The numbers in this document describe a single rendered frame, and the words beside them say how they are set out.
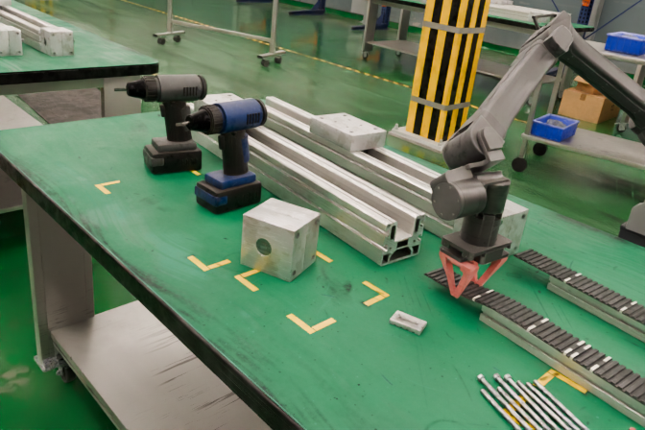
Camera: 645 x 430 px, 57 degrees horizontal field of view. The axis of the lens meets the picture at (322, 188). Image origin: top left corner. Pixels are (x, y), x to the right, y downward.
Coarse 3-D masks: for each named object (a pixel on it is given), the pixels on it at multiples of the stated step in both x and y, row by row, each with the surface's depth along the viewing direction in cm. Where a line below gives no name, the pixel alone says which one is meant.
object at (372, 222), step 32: (256, 128) 147; (256, 160) 135; (288, 160) 128; (320, 160) 130; (288, 192) 127; (320, 192) 120; (352, 192) 121; (384, 192) 117; (320, 224) 119; (352, 224) 111; (384, 224) 104; (416, 224) 110; (384, 256) 108
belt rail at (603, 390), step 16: (480, 320) 94; (496, 320) 93; (512, 336) 90; (528, 336) 88; (544, 352) 87; (560, 352) 84; (560, 368) 84; (576, 368) 82; (592, 384) 81; (608, 384) 79; (608, 400) 79; (624, 400) 77; (640, 416) 76
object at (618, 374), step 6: (618, 366) 82; (624, 366) 82; (612, 372) 80; (618, 372) 80; (624, 372) 80; (630, 372) 80; (606, 378) 79; (612, 378) 79; (618, 378) 79; (624, 378) 80; (612, 384) 78; (618, 384) 78
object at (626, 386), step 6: (636, 372) 81; (630, 378) 79; (636, 378) 80; (642, 378) 80; (624, 384) 78; (630, 384) 79; (636, 384) 78; (642, 384) 79; (624, 390) 77; (630, 390) 77; (636, 390) 78
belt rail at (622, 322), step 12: (552, 276) 105; (552, 288) 105; (564, 288) 103; (576, 300) 102; (588, 300) 100; (600, 312) 99; (612, 312) 97; (612, 324) 97; (624, 324) 96; (636, 324) 94; (636, 336) 94
